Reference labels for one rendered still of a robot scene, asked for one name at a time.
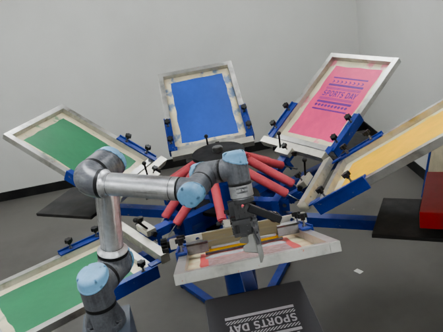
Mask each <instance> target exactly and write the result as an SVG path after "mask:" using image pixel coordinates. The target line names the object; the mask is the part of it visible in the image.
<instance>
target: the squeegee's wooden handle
mask: <svg viewBox="0 0 443 332"><path fill-rule="evenodd" d="M277 225H280V223H277V222H276V223H273V222H271V221H270V220H269V219H267V220H263V221H258V226H259V233H260V236H264V235H270V234H274V233H276V235H278V230H277ZM241 238H242V237H238V238H235V235H233V231H232V227H228V228H224V229H218V230H215V231H209V232H205V233H202V239H203V240H207V241H208V247H209V249H211V246H216V245H219V244H225V243H229V242H235V241H239V240H240V239H241Z"/></svg>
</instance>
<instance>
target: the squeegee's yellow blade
mask: <svg viewBox="0 0 443 332"><path fill-rule="evenodd" d="M280 237H282V236H280ZM273 238H279V236H278V235H276V236H271V237H267V238H261V241H264V240H270V239H273ZM241 245H245V243H238V244H232V245H229V246H223V247H219V248H213V249H209V252H212V251H216V250H222V249H226V248H231V247H235V246H241ZM205 253H207V252H205Z"/></svg>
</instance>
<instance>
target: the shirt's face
mask: <svg viewBox="0 0 443 332"><path fill-rule="evenodd" d="M286 304H293V306H294V308H295V311H296V313H297V316H298V318H299V321H300V323H301V326H302V328H303V331H304V332H322V331H321V328H320V326H319V324H318V322H317V320H316V317H315V315H314V313H313V311H312V308H311V306H310V304H309V302H308V300H307V297H306V295H305V292H304V290H303V288H302V286H301V284H300V282H299V281H294V282H290V283H284V284H280V285H275V286H271V287H266V288H262V289H256V290H250V291H247V292H241V293H237V294H231V295H228V296H222V297H218V298H213V299H209V300H206V306H207V311H208V319H209V323H210V331H211V332H227V327H226V324H225V318H227V317H231V316H236V315H240V314H245V313H249V312H255V311H259V310H264V309H268V308H273V307H277V306H283V305H286Z"/></svg>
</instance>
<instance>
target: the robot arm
mask: <svg viewBox="0 0 443 332"><path fill-rule="evenodd" d="M248 164H249V163H248V161H247V157H246V154H245V151H244V150H233V151H229V152H224V153H223V154H222V159H218V160H213V161H202V162H199V163H195V164H193V165H191V167H190V170H189V177H169V176H159V175H139V174H128V173H123V172H124V171H125V169H126V166H127V161H126V159H125V156H124V155H123V154H122V153H121V152H120V151H119V150H118V149H116V148H114V147H111V146H104V147H102V148H100V149H98V150H96V151H95V152H94V153H93V154H92V155H90V156H89V157H87V158H86V159H85V160H84V161H82V162H81V163H79V164H78V165H77V167H76V169H75V170H74V175H73V180H74V184H75V186H76V188H77V189H78V190H79V191H80V192H81V193H83V194H84V195H87V196H89V197H93V198H95V200H96V211H97V218H98V230H99V236H100V246H99V247H98V249H97V256H98V262H96V263H91V264H89V265H88V266H85V267H83V268H82V269H81V270H80V271H79V273H78V275H77V277H76V283H77V288H78V291H79V293H80V296H81V299H82V303H83V305H84V309H85V311H86V316H85V328H86V332H118V331H119V330H120V329H121V328H122V327H123V326H124V324H125V323H126V320H127V318H126V315H125V312H124V310H123V309H122V307H121V306H120V305H119V304H118V302H117V301H116V297H115V293H114V290H115V289H116V287H117V286H118V285H119V283H120V282H121V281H122V280H123V279H124V277H125V276H126V275H127V274H128V273H129V272H130V270H131V269H132V267H133V265H134V255H133V253H132V251H130V248H129V247H128V246H127V245H126V244H125V243H124V242H123V230H122V222H121V208H120V199H119V197H120V196H121V197H130V198H146V199H155V200H172V201H179V203H180V204H181V205H182V206H185V207H186V208H194V207H196V206H197V205H198V204H199V203H200V202H201V201H203V199H204V198H205V196H206V195H207V193H208V192H209V191H210V189H211V188H212V187H213V185H214V184H216V183H221V182H227V183H228V187H229V193H230V197H231V199H232V200H231V201H227V205H228V209H229V215H230V225H231V227H232V231H233V235H235V238H238V237H242V238H241V239H240V240H239V242H240V243H245V244H246V245H244V246H243V250H244V252H249V253H258V255H259V258H260V263H262V261H263V259H264V253H263V248H262V242H261V239H260V233H259V226H258V221H257V218H256V217H257V215H258V216H261V217H263V218H266V219H269V220H270V221H271V222H273V223H276V222H277V223H281V220H282V216H281V215H280V214H279V213H278V212H277V211H270V210H268V209H264V208H262V207H259V206H256V205H254V204H250V203H249V202H252V201H254V196H253V194H254V192H253V189H252V182H251V176H250V172H249V166H248ZM242 204H243V205H244V206H243V207H241V205H242Z"/></svg>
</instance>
